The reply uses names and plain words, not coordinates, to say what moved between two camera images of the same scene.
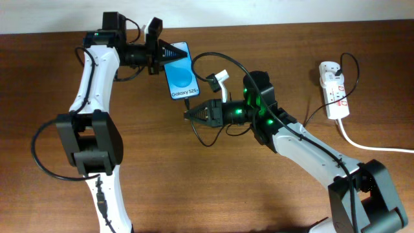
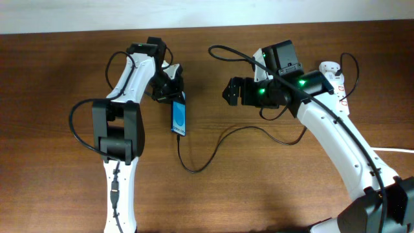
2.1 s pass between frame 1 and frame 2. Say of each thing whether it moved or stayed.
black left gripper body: moved
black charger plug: stayed
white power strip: stayed
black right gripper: moved
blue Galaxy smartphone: moved
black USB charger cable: moved
